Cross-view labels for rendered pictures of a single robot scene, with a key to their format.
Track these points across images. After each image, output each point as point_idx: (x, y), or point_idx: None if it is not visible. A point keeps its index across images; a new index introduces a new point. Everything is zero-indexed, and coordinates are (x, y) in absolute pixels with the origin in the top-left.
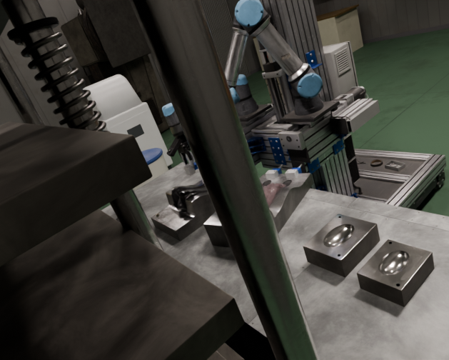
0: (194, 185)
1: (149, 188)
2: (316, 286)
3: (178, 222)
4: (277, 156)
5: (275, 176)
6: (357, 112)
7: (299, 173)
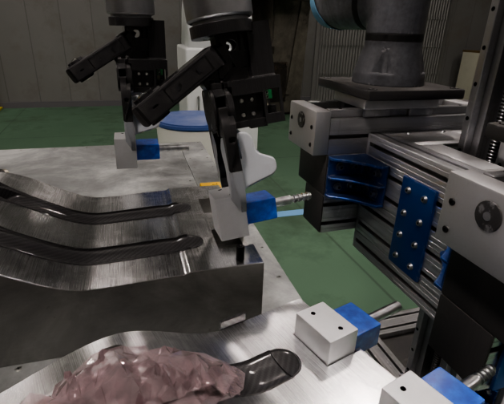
0: (83, 200)
1: (81, 157)
2: None
3: None
4: (402, 243)
5: (335, 356)
6: None
7: None
